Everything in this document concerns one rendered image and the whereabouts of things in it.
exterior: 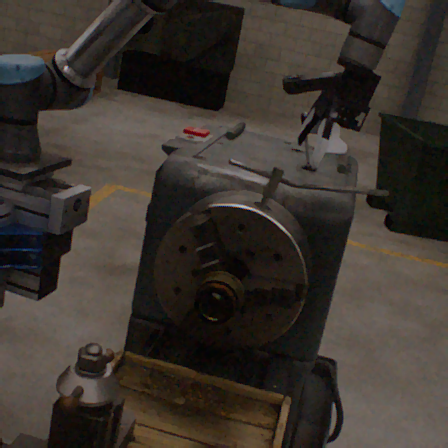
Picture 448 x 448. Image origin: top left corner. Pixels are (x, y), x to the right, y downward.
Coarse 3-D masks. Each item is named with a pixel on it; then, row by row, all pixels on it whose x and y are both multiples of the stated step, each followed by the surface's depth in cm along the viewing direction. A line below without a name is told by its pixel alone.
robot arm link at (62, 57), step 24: (120, 0) 155; (144, 0) 151; (168, 0) 151; (96, 24) 159; (120, 24) 157; (72, 48) 165; (96, 48) 161; (72, 72) 166; (96, 72) 169; (72, 96) 170
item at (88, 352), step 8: (88, 344) 86; (96, 344) 86; (80, 352) 86; (88, 352) 86; (96, 352) 86; (104, 352) 87; (80, 360) 85; (88, 360) 85; (96, 360) 85; (104, 360) 86; (80, 368) 86; (88, 368) 85; (96, 368) 86; (104, 368) 87
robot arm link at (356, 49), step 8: (352, 40) 128; (360, 40) 127; (344, 48) 130; (352, 48) 128; (360, 48) 128; (368, 48) 127; (376, 48) 128; (344, 56) 130; (352, 56) 128; (360, 56) 128; (368, 56) 128; (376, 56) 129; (360, 64) 129; (368, 64) 129; (376, 64) 130
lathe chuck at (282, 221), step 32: (224, 224) 139; (256, 224) 138; (288, 224) 141; (160, 256) 144; (192, 256) 142; (256, 256) 140; (288, 256) 138; (160, 288) 146; (192, 288) 144; (256, 320) 143; (288, 320) 142
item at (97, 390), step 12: (72, 372) 86; (108, 372) 87; (60, 384) 86; (72, 384) 85; (84, 384) 85; (96, 384) 85; (108, 384) 86; (84, 396) 84; (96, 396) 85; (108, 396) 86
